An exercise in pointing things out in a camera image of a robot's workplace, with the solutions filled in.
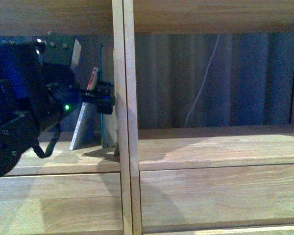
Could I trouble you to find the upper right wooden drawer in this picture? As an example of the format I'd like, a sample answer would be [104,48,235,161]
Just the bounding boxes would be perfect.
[140,164,294,232]

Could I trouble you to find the left wooden shelf unit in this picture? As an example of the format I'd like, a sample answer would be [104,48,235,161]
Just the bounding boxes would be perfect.
[0,0,124,235]

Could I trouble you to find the right wooden shelf unit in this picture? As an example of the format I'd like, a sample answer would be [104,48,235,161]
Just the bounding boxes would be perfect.
[123,0,294,235]

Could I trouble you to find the wooden drawer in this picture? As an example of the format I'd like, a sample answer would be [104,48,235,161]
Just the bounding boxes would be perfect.
[140,164,294,232]
[0,173,123,235]

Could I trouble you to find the wooden shelf unit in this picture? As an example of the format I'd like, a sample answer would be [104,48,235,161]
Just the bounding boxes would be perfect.
[0,0,124,235]
[123,0,294,235]

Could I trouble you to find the upper left wooden drawer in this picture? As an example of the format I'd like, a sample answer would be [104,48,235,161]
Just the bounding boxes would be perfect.
[0,173,123,235]

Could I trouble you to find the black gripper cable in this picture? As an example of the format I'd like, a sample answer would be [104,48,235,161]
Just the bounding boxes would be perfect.
[31,121,62,159]

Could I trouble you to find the teal illustrated book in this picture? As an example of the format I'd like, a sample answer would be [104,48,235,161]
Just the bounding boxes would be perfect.
[100,46,120,156]

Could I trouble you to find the white hanging cable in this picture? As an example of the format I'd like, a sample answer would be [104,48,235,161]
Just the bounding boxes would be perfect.
[185,33,221,128]

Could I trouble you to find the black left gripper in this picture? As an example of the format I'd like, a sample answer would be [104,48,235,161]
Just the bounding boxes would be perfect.
[0,33,116,177]

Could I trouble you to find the book with yellow edge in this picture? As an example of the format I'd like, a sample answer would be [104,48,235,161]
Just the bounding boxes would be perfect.
[70,67,99,150]

